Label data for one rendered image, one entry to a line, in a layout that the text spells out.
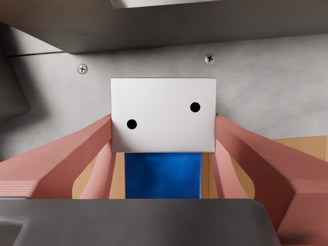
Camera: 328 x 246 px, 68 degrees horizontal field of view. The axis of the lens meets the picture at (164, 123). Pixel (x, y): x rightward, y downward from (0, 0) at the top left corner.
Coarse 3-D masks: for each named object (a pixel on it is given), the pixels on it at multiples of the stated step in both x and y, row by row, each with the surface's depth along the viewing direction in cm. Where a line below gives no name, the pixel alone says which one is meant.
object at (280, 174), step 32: (224, 128) 10; (224, 160) 12; (256, 160) 7; (288, 160) 7; (320, 160) 7; (224, 192) 11; (256, 192) 7; (288, 192) 5; (320, 192) 5; (288, 224) 6; (320, 224) 6
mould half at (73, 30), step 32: (0, 0) 8; (32, 0) 8; (64, 0) 8; (96, 0) 8; (224, 0) 9; (256, 0) 9; (288, 0) 10; (320, 0) 10; (32, 32) 11; (64, 32) 11; (96, 32) 12; (128, 32) 12; (160, 32) 13; (192, 32) 13; (224, 32) 14; (256, 32) 14; (288, 32) 15; (320, 32) 16
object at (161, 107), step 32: (128, 96) 11; (160, 96) 11; (192, 96) 11; (128, 128) 12; (160, 128) 12; (192, 128) 12; (128, 160) 13; (160, 160) 13; (192, 160) 13; (128, 192) 13; (160, 192) 13; (192, 192) 13
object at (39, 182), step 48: (48, 144) 8; (96, 144) 9; (0, 192) 5; (48, 192) 6; (96, 192) 11; (0, 240) 5; (48, 240) 4; (96, 240) 4; (144, 240) 4; (192, 240) 4; (240, 240) 4
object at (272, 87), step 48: (48, 48) 16; (144, 48) 16; (192, 48) 16; (240, 48) 16; (288, 48) 16; (48, 96) 17; (96, 96) 17; (240, 96) 17; (288, 96) 17; (0, 144) 17
